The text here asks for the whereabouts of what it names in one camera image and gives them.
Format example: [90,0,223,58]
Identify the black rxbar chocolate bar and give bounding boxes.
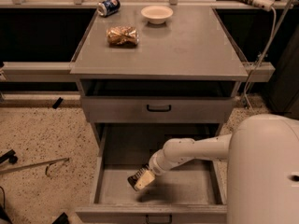
[127,165,149,191]

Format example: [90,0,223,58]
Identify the grey drawer cabinet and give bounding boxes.
[70,4,249,147]

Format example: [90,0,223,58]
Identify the white power adapter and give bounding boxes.
[252,0,274,11]

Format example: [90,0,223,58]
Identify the white cable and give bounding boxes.
[241,7,278,107]

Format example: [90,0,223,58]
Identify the black drawer handle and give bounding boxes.
[145,215,173,224]
[146,105,172,112]

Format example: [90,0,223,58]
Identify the black middle drawer handle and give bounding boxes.
[145,215,173,224]

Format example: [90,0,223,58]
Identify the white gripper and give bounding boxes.
[135,149,168,190]

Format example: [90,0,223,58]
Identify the gold foil chip bag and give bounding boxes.
[107,26,139,46]

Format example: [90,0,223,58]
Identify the black block on floor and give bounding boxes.
[52,97,64,109]

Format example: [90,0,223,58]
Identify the black object bottom floor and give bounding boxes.
[52,213,70,224]

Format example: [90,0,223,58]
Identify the white bowl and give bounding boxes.
[141,6,173,24]

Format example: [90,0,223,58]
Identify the closed grey top drawer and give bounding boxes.
[81,97,233,123]

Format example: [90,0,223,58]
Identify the open grey middle drawer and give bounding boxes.
[76,123,226,224]

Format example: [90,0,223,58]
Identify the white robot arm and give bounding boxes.
[134,114,299,224]

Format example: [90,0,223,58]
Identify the black clamp on floor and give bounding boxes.
[0,149,18,164]

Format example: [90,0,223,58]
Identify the metal rod on floor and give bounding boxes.
[0,158,69,175]

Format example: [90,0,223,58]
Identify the black top drawer handle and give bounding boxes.
[146,105,172,112]

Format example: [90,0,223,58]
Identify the blue pepsi can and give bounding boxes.
[97,0,121,17]

